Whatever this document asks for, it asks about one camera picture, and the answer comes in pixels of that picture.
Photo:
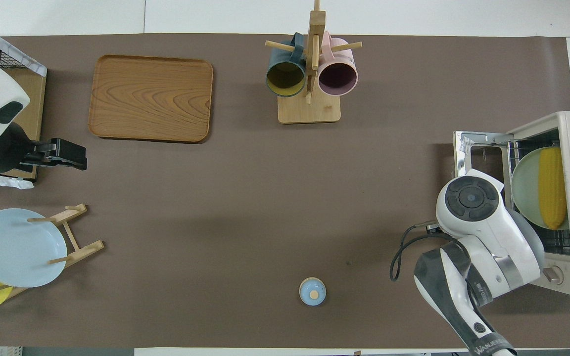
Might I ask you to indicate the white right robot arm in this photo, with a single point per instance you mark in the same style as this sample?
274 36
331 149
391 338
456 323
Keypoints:
493 232

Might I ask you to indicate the pink mug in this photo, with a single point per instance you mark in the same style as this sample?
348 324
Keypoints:
337 79

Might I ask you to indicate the wooden serving tray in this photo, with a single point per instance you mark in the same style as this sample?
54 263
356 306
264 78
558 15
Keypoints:
151 99

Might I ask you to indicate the wooden plate rack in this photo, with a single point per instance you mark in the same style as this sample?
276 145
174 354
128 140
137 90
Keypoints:
84 249

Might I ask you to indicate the wooden mug rack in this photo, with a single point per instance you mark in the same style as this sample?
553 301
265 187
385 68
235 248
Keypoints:
309 111

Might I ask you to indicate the mint green plate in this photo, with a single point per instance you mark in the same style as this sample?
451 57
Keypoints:
525 188

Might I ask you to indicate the small blue call bell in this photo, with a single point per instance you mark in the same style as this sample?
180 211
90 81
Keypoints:
312 291

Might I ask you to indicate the brown table mat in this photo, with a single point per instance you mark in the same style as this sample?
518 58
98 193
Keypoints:
215 198

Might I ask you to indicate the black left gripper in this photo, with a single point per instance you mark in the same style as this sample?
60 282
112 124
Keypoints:
8 153

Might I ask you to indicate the light blue plate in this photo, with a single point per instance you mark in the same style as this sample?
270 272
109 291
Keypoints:
18 252

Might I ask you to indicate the dark blue mug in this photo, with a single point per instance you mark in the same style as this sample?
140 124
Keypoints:
285 79

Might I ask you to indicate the yellow corn cob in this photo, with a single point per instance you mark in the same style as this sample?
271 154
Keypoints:
552 188

